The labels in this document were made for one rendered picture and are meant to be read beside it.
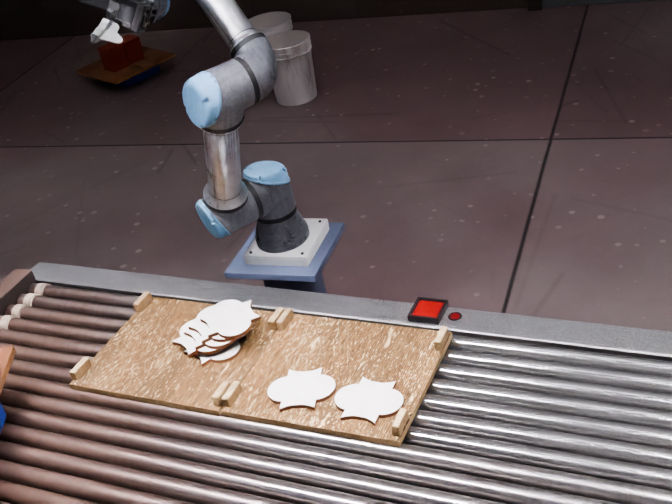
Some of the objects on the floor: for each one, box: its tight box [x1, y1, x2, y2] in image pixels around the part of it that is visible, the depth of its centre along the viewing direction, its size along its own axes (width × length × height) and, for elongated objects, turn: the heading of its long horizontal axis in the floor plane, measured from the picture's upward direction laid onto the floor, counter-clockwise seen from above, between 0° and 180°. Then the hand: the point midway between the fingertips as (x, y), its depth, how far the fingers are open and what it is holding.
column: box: [224, 222, 345, 294], centre depth 292 cm, size 38×38×87 cm
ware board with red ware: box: [76, 34, 175, 88], centre depth 653 cm, size 50×50×28 cm
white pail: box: [266, 30, 317, 106], centre depth 571 cm, size 30×30×37 cm
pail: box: [248, 11, 293, 37], centre depth 607 cm, size 30×30×37 cm
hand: (98, 7), depth 201 cm, fingers open, 14 cm apart
